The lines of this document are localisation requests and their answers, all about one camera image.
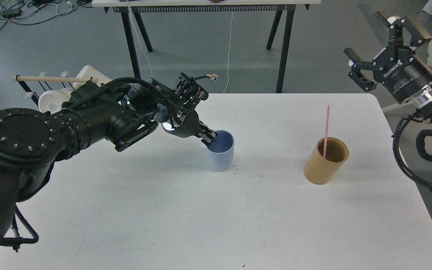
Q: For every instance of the wooden rack dowel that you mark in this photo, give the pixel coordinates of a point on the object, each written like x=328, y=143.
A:
x=20, y=78

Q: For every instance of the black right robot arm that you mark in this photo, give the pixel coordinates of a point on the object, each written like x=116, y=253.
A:
x=362, y=74

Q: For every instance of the bamboo cylinder holder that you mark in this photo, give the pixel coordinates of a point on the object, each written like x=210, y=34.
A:
x=320, y=169

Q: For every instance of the black wire cup rack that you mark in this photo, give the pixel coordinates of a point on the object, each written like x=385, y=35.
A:
x=29, y=93

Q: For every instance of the blue plastic cup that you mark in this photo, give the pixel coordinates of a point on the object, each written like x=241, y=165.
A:
x=221, y=151

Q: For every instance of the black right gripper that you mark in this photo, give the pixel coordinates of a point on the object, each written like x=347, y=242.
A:
x=403, y=77

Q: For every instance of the white cup on rack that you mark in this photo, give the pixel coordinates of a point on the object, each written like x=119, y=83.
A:
x=52, y=100

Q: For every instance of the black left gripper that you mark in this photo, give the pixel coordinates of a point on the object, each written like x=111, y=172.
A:
x=191, y=126

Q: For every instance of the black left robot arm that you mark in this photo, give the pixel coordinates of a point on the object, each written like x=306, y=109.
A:
x=122, y=111

